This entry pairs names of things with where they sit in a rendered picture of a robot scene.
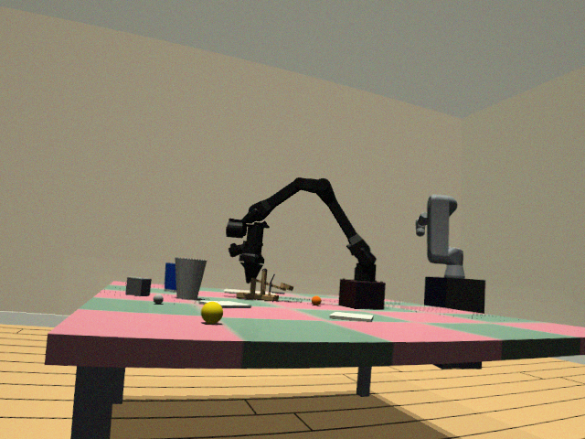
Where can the yellow ball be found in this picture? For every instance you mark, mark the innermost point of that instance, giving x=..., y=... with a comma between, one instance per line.
x=211, y=312

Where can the beige flat rectangular board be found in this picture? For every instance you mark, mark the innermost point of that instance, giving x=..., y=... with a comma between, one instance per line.
x=233, y=291

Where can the blue mug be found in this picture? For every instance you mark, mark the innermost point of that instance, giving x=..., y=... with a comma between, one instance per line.
x=170, y=277

